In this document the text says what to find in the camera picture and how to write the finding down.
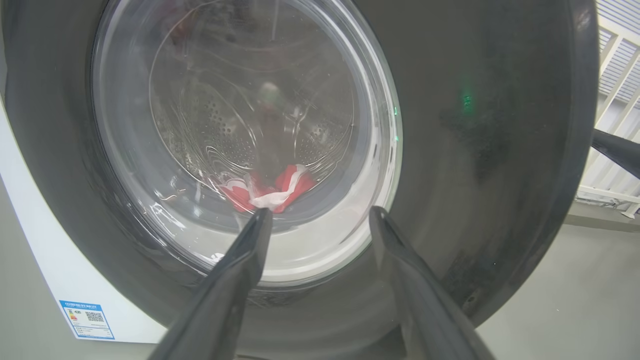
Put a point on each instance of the dark round glass washer door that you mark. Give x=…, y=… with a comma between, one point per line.
x=475, y=175

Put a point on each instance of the blue energy label sticker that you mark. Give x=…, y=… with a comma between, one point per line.
x=87, y=320

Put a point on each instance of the perforated steel washer drum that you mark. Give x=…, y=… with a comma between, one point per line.
x=220, y=125

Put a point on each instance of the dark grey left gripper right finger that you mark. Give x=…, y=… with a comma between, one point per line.
x=425, y=310

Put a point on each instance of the white front-load washing machine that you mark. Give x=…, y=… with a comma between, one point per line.
x=60, y=270

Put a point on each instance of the red and white garment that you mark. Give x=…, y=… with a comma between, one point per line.
x=292, y=182

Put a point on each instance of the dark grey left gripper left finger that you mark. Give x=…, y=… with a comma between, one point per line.
x=225, y=300

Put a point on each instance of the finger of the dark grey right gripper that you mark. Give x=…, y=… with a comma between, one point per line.
x=622, y=150

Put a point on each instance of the white louvered window shutter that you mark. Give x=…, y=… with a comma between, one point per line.
x=620, y=65

